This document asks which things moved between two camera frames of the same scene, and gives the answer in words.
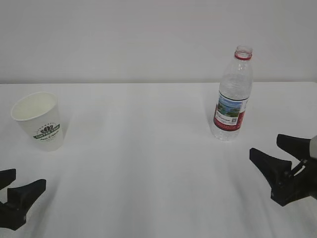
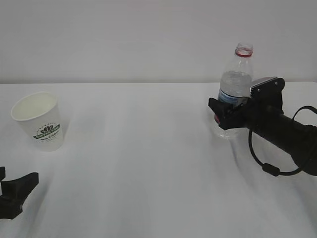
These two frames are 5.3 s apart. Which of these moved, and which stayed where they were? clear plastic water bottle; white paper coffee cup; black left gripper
Moved: black left gripper
Stayed: white paper coffee cup; clear plastic water bottle
